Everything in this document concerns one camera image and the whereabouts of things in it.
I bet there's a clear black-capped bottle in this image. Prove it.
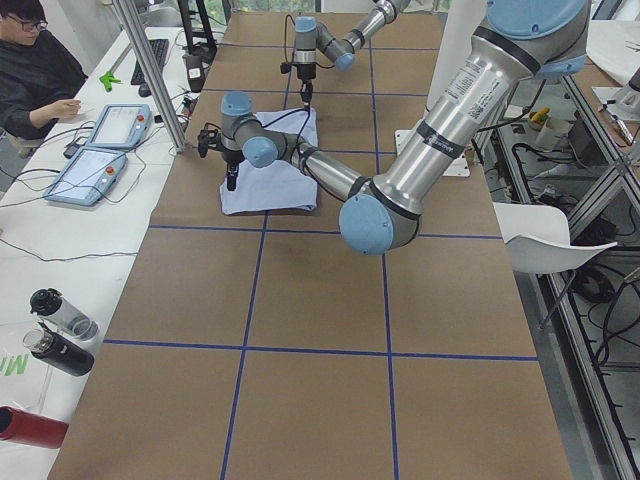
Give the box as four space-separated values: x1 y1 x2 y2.
29 288 99 341

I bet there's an aluminium frame post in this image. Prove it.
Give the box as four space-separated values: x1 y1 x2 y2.
113 0 186 153

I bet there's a seated person in hoodie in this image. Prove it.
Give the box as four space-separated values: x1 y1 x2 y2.
1 1 87 140

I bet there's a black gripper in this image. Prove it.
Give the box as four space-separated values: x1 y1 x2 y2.
222 148 245 191
295 63 315 109

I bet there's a black water bottle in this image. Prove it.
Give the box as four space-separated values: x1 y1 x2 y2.
23 326 94 377

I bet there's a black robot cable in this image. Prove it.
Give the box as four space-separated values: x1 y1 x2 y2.
282 13 301 66
264 107 321 151

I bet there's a red water bottle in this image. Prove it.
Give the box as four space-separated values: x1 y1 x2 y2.
1 406 68 449

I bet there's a white plastic chair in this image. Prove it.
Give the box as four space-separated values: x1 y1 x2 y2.
493 202 617 274

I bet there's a blue teach pendant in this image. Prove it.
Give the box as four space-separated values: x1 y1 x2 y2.
85 104 153 150
43 147 127 207

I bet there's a white camera stand pillar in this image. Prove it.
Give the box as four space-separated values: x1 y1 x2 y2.
384 1 484 188

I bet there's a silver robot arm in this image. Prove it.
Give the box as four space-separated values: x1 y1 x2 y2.
219 1 590 255
280 0 409 110

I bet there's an upper blue teach pendant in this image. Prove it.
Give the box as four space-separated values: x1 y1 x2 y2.
85 104 153 150

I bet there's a black keyboard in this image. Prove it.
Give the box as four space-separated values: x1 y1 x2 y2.
130 38 171 86

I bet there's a lower blue teach pendant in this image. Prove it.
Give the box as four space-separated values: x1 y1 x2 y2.
43 147 127 207

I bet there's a light blue striped shirt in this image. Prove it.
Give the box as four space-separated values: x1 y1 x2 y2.
220 108 318 215

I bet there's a right black robot cable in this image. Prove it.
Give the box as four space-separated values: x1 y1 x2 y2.
282 13 301 66

